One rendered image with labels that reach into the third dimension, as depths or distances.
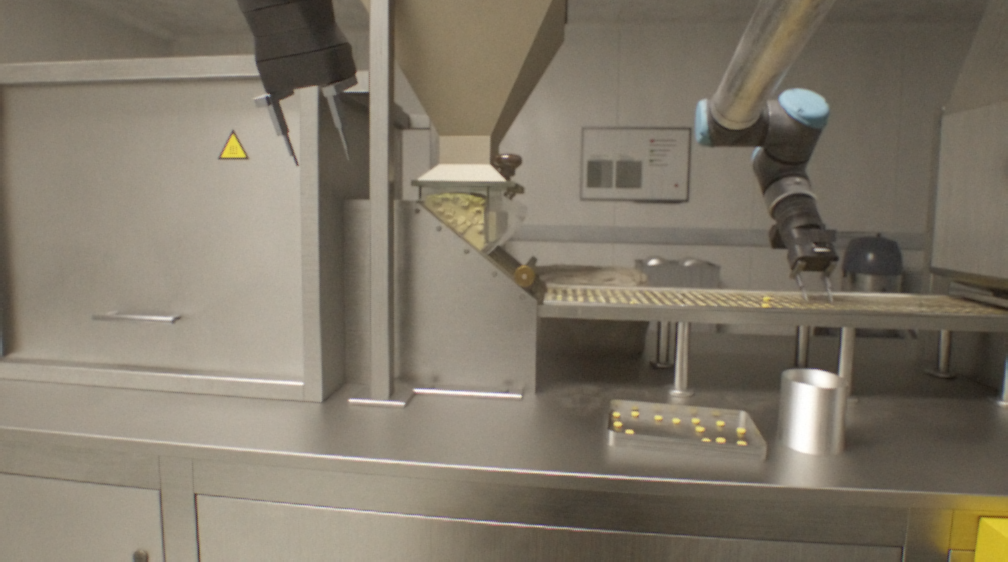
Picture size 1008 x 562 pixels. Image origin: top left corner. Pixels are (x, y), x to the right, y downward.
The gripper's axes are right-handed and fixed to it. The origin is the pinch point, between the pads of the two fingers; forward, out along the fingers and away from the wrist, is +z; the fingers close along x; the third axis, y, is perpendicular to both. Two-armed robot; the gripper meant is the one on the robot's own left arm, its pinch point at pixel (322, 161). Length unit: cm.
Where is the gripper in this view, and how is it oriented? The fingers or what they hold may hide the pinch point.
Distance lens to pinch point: 49.6
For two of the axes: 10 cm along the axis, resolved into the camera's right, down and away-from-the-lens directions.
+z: 1.6, 8.8, 4.5
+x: -9.8, 0.9, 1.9
